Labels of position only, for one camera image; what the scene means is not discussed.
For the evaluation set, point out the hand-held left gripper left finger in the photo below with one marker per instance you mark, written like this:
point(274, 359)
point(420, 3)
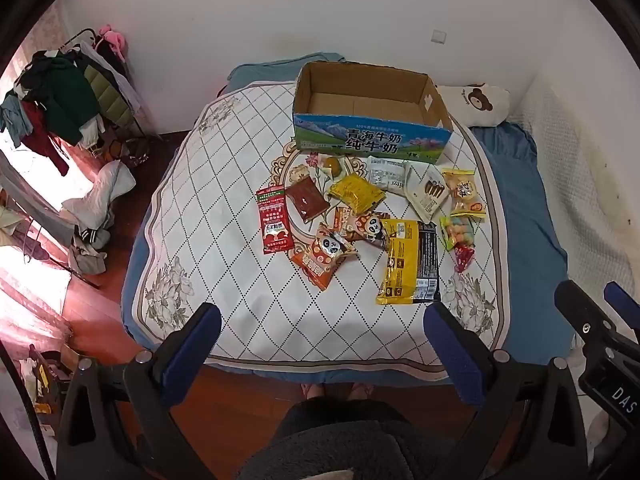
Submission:
point(195, 350)

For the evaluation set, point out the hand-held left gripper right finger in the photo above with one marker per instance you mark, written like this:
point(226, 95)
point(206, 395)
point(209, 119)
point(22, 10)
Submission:
point(452, 355)

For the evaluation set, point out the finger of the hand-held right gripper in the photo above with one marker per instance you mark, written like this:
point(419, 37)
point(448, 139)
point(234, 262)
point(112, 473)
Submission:
point(582, 315)
point(622, 302)

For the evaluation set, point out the large yellow black packet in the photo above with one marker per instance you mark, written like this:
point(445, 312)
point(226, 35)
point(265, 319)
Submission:
point(402, 265)

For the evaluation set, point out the red snack packet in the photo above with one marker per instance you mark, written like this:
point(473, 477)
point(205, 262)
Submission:
point(274, 217)

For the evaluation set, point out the panda packet with mushroom hat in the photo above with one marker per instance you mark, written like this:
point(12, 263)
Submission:
point(362, 227)

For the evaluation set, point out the panda packet with orange base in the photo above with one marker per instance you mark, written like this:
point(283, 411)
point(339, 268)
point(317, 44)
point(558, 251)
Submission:
point(322, 260)

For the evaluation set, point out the white wafer packet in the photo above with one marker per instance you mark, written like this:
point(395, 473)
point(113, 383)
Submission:
point(426, 192)

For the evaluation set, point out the brown snack packet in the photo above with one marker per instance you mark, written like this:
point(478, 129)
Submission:
point(306, 200)

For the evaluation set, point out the small yellow snack packet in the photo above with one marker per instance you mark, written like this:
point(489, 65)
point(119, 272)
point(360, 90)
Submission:
point(356, 192)

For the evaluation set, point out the silver white snack packet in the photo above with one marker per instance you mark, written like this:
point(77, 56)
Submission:
point(386, 175)

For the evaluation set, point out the cardboard box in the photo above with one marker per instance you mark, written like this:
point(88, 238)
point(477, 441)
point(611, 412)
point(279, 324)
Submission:
point(370, 140)

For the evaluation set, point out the small red candy packet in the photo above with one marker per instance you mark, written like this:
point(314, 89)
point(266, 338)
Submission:
point(464, 257)

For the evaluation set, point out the person's right foot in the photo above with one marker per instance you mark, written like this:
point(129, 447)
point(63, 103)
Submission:
point(360, 390)

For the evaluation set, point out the person's foot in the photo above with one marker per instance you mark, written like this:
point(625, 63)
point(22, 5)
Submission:
point(312, 391)
point(360, 390)

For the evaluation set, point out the diamond pattern floral quilt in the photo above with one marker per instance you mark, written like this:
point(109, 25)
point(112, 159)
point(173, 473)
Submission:
point(225, 240)

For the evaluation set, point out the blue bedsheet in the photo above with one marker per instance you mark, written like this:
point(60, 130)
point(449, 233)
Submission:
point(525, 210)

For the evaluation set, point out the white knitted blanket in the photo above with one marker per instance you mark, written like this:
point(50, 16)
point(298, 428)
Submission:
point(590, 185)

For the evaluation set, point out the colourful candy packet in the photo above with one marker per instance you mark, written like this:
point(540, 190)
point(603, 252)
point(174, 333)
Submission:
point(457, 232)

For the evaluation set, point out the person's left foot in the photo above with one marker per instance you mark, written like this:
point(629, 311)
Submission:
point(312, 391)

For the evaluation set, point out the grey cloth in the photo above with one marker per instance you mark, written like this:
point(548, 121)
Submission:
point(87, 260)

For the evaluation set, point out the small brown box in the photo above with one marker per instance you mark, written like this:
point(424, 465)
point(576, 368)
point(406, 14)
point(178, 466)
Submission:
point(55, 375)

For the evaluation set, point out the yellow rice cracker packet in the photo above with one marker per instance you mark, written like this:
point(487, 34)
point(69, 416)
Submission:
point(465, 195)

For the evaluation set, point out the white cushion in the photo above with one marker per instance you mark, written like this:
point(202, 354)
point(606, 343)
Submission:
point(100, 192)

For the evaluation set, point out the round orange snack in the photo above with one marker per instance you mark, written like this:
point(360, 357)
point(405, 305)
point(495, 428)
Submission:
point(332, 166)

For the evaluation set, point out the black clothes rack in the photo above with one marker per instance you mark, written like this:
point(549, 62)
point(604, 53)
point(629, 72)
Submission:
point(142, 125)

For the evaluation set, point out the bear print pillow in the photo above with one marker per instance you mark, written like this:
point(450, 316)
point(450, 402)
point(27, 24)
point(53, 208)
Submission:
point(475, 102)

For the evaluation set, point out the olive puffer jacket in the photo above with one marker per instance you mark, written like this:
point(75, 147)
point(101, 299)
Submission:
point(107, 95)

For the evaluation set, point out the green jacket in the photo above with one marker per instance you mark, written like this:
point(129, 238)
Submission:
point(70, 97)

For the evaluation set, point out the pile of mixed clothes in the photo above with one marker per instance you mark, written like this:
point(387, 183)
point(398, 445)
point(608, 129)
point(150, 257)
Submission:
point(30, 115)

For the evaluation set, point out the blue pillow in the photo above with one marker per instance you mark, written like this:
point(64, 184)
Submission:
point(280, 67)

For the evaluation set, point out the pink plush toy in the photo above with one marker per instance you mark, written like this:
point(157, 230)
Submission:
point(112, 37)

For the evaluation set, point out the white wall switch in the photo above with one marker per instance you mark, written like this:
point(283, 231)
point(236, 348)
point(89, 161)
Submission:
point(438, 36)

